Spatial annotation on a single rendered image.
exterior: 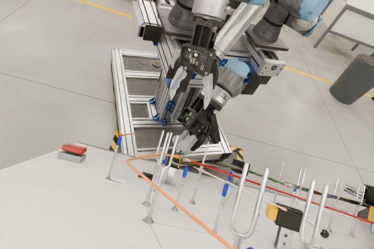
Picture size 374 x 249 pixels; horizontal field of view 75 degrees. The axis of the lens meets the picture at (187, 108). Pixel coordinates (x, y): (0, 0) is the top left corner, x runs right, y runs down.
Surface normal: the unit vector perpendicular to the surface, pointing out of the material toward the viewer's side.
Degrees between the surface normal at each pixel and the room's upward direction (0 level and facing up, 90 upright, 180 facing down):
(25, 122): 0
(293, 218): 45
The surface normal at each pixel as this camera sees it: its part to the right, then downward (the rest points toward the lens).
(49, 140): 0.30, -0.66
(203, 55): -0.18, 0.30
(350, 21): -0.07, 0.70
